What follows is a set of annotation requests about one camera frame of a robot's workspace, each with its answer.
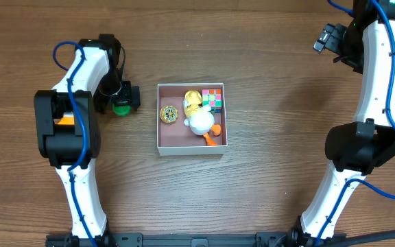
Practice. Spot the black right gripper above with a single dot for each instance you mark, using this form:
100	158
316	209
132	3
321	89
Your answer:
337	38

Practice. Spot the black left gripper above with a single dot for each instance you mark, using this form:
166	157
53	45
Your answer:
125	97

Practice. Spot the green round disc toy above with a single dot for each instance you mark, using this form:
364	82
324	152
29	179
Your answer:
121	111

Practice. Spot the orange dinosaur toy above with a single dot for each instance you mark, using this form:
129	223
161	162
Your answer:
65	121

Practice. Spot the yellow round disc toy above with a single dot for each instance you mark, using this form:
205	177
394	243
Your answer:
168	114

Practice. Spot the white cardboard box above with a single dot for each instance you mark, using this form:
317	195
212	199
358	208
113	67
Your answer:
175	138

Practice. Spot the white duck toy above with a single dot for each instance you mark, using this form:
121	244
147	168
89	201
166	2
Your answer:
199	117

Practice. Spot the multicolour puzzle cube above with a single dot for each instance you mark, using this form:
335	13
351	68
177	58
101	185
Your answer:
212	98

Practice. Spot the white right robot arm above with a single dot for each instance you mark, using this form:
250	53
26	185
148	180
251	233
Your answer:
354	149

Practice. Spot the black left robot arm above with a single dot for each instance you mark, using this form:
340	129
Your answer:
69	135

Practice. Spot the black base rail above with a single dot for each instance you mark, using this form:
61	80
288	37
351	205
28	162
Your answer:
264	239

